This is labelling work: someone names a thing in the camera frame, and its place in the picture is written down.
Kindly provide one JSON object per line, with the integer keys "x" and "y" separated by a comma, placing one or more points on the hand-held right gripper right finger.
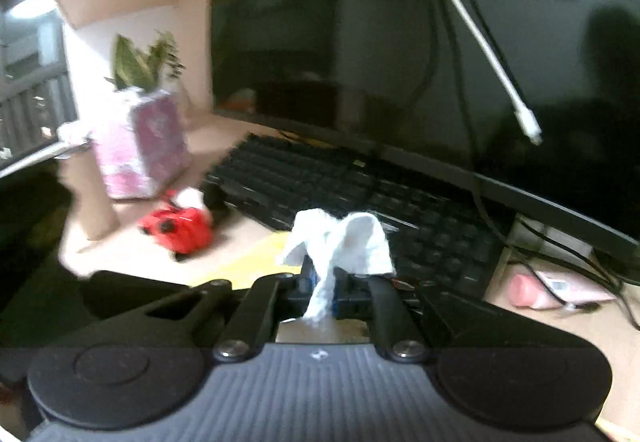
{"x": 387, "y": 317}

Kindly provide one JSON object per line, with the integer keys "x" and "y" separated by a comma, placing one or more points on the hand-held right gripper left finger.
{"x": 265, "y": 307}

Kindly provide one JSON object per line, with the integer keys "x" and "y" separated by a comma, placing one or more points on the white paper tissue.
{"x": 350, "y": 242}

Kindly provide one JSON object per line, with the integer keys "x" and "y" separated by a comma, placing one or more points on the yellow printed cartoon towel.
{"x": 255, "y": 262}

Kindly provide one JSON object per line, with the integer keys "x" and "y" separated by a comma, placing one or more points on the red toy car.
{"x": 175, "y": 229}

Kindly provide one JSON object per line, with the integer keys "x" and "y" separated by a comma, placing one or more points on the black keyboard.
{"x": 325, "y": 187}

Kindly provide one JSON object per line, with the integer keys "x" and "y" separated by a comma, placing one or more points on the pink quilted box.
{"x": 145, "y": 147}

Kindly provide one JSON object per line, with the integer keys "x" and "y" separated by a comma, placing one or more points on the pink tube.
{"x": 540, "y": 292}

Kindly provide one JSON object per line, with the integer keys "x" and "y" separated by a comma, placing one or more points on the small green plant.
{"x": 135, "y": 62}

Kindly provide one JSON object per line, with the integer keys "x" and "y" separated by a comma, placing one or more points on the black computer monitor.
{"x": 350, "y": 47}

